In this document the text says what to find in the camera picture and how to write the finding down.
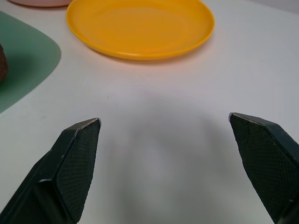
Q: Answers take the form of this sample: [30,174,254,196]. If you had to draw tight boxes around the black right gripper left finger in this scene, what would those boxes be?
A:
[0,118,102,224]

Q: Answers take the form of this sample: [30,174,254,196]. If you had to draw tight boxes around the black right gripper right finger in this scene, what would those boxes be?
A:
[228,112,299,224]

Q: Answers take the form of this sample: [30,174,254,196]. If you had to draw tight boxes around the green plastic plate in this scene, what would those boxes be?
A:
[0,11,62,114]

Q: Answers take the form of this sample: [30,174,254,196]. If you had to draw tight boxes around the yellow round plastic plate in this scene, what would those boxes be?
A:
[66,0,215,61]

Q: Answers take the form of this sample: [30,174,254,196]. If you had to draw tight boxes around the pink plastic plate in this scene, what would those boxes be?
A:
[7,0,72,8]

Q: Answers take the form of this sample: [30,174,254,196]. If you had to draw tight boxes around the dark brown avocado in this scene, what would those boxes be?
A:
[0,43,9,83]

